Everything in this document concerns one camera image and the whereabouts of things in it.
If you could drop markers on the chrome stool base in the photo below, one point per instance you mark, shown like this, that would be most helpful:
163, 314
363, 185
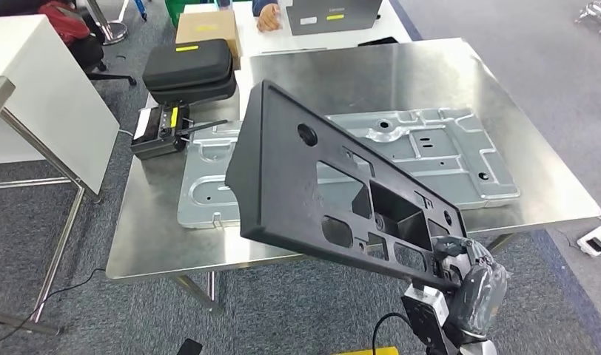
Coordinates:
597, 12

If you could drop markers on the person's forearm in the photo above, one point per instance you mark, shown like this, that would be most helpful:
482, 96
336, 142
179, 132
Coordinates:
263, 5

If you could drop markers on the white panel board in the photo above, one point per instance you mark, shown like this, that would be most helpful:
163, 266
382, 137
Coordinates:
50, 98

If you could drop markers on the yellow floor tape square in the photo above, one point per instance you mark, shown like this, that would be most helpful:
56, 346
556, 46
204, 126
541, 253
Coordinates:
364, 351

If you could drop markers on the black zip case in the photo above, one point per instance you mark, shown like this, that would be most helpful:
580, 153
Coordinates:
202, 93
187, 63

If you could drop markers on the black device with yellow mark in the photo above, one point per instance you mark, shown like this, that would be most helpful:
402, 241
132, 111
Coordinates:
156, 132

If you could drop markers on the grey laptop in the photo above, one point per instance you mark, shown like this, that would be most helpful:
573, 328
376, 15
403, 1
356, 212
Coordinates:
339, 17

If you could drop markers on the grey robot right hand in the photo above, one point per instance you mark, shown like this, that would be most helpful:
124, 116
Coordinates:
479, 299

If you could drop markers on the person's hand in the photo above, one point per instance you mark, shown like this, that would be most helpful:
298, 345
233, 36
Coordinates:
268, 19

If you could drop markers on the black plastic plate bracket part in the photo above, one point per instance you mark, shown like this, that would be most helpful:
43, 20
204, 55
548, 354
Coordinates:
271, 186

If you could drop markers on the steel workbench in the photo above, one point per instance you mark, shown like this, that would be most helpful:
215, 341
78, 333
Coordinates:
330, 73

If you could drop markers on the black office chair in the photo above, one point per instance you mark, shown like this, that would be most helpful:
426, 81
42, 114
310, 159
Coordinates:
87, 54

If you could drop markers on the dark grey robot body part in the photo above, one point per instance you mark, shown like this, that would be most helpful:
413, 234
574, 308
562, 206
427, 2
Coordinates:
188, 347

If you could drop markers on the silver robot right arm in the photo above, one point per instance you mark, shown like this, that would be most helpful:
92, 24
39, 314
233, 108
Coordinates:
479, 348

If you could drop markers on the green crate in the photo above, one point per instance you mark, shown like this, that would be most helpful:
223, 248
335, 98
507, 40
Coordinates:
175, 12

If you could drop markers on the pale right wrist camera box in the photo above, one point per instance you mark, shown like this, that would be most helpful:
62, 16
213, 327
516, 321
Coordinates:
425, 306

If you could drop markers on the cardboard box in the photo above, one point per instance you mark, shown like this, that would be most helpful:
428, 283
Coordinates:
207, 29

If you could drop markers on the white floor socket box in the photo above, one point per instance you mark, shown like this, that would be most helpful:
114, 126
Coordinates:
594, 242

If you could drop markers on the stamped sheet metal panel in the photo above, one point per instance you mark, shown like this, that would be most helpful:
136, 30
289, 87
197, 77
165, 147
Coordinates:
452, 161

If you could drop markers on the red bag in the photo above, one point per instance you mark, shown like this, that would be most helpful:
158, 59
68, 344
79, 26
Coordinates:
65, 22

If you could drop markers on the white table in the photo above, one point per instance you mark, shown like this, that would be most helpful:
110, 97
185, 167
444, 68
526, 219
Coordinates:
261, 41

